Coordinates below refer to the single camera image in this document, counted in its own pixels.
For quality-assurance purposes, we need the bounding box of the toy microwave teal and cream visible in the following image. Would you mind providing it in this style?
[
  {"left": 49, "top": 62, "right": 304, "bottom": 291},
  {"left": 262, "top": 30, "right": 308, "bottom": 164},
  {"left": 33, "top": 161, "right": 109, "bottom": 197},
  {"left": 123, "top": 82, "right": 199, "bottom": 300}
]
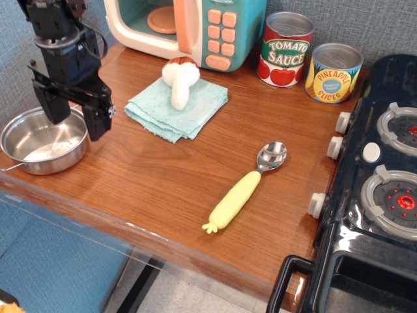
[{"left": 104, "top": 0, "right": 266, "bottom": 72}]

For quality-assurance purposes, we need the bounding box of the light blue folded cloth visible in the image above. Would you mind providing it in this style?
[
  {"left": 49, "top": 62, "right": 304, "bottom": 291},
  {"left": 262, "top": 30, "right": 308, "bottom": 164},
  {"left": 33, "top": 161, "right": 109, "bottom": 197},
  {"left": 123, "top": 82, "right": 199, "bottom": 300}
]
[{"left": 124, "top": 78, "right": 228, "bottom": 143}]

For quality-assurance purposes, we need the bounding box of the dark blue toy stove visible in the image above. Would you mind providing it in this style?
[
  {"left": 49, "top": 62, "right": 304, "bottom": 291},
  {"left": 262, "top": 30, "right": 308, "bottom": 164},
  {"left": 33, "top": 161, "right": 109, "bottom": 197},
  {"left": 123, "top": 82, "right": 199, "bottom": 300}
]
[{"left": 267, "top": 54, "right": 416, "bottom": 312}]

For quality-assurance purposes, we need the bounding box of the spoon with yellow handle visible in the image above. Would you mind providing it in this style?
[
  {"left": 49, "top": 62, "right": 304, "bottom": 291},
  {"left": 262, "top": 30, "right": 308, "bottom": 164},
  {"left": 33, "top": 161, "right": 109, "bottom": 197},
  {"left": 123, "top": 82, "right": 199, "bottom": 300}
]
[{"left": 202, "top": 142, "right": 287, "bottom": 234}]

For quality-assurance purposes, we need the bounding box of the small steel pot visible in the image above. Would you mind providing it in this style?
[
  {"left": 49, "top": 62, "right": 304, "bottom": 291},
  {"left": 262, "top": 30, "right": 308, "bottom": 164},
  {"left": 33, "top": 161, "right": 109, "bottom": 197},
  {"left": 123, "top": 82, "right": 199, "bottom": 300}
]
[{"left": 1, "top": 107, "right": 89, "bottom": 175}]

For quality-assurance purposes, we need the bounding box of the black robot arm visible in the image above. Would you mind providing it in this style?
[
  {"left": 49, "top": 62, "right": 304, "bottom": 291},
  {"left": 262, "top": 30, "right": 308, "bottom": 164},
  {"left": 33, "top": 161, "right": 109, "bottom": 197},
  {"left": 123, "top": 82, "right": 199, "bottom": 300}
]
[{"left": 19, "top": 1, "right": 115, "bottom": 141}]

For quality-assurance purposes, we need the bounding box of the tomato sauce can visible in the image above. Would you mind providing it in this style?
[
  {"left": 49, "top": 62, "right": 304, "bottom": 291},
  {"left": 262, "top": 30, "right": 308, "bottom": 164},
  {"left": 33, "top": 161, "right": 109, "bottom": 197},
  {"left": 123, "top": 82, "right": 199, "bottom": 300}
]
[{"left": 257, "top": 11, "right": 315, "bottom": 87}]

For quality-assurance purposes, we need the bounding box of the pineapple slices can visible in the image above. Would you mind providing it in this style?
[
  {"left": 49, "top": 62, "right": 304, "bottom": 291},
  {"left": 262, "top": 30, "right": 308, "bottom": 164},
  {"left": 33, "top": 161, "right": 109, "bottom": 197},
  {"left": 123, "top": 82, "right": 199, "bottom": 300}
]
[{"left": 305, "top": 42, "right": 364, "bottom": 104}]

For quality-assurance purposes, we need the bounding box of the black table leg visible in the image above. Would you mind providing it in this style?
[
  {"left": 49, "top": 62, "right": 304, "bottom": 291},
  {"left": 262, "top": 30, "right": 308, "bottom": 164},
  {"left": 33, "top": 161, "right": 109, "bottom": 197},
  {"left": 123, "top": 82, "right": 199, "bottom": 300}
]
[{"left": 117, "top": 258, "right": 163, "bottom": 313}]

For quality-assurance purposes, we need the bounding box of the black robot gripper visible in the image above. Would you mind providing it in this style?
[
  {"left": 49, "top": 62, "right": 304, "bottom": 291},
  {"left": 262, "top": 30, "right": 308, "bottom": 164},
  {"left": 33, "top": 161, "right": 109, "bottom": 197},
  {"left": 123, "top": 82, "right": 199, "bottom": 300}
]
[{"left": 30, "top": 29, "right": 115, "bottom": 142}]

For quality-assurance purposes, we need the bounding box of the plush mushroom toy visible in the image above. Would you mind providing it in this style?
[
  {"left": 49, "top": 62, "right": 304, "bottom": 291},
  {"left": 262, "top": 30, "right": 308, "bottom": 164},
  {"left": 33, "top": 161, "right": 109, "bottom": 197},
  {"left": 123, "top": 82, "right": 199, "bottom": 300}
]
[{"left": 162, "top": 57, "right": 200, "bottom": 111}]

